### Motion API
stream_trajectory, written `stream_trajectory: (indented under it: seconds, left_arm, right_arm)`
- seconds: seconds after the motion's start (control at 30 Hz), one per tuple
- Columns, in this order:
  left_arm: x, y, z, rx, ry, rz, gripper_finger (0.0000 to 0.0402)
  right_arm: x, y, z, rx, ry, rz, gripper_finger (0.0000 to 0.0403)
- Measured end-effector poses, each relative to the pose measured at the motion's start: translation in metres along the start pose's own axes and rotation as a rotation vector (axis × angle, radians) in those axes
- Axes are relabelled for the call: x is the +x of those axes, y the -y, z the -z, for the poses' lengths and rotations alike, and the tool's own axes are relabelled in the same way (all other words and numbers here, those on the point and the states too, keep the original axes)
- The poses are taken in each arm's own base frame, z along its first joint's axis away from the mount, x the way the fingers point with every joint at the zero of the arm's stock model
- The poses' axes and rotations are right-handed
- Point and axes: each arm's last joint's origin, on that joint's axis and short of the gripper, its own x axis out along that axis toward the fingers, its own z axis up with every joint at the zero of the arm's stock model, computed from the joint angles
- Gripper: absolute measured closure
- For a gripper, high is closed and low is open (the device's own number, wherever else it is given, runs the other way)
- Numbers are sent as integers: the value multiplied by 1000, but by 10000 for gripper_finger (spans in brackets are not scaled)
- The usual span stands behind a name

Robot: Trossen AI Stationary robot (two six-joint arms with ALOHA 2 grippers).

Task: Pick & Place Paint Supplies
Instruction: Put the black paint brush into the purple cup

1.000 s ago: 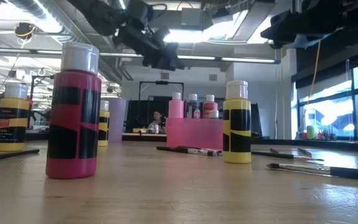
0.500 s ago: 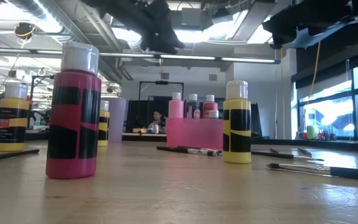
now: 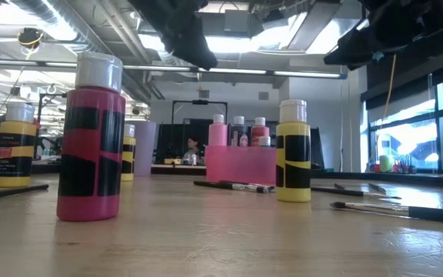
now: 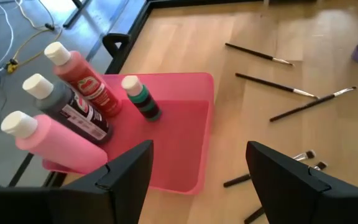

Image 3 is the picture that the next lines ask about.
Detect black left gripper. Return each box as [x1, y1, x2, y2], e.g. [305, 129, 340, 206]
[128, 0, 219, 71]

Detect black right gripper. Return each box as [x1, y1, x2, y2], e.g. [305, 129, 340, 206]
[323, 0, 443, 72]

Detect tall pink paint bottle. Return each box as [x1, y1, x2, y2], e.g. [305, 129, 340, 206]
[208, 113, 229, 148]

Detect yellow black-banded paint bottle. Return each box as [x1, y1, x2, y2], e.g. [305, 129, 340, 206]
[275, 98, 312, 204]
[120, 123, 137, 182]

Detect yellow paint bottle red label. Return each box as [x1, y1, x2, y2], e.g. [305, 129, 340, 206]
[0, 102, 38, 189]

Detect tall grey paint bottle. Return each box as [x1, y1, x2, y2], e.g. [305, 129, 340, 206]
[229, 115, 249, 148]

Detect tall red paint bottle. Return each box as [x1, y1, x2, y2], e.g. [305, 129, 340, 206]
[250, 116, 271, 148]

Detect magenta black-taped paint bottle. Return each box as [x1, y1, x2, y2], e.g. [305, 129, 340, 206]
[55, 51, 127, 222]

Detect long ceiling light bar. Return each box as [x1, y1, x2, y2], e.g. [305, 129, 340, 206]
[0, 57, 348, 80]

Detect person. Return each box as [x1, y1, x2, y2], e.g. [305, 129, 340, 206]
[182, 136, 204, 166]

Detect lavender plastic cup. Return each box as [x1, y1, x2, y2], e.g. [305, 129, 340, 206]
[128, 120, 158, 178]

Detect pink plastic bin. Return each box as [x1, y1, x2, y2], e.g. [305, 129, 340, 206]
[205, 145, 278, 187]

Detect colourful small toys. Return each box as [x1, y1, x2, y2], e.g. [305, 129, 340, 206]
[368, 159, 418, 175]

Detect black ceiling device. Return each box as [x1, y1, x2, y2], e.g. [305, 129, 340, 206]
[16, 26, 45, 50]

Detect yellow hanging cable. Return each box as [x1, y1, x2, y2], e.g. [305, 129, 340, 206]
[374, 52, 398, 165]

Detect black aluminium table frame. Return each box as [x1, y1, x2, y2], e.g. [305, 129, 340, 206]
[0, 160, 443, 189]

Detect silver ventilation duct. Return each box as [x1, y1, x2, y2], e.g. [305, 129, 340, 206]
[8, 0, 105, 55]

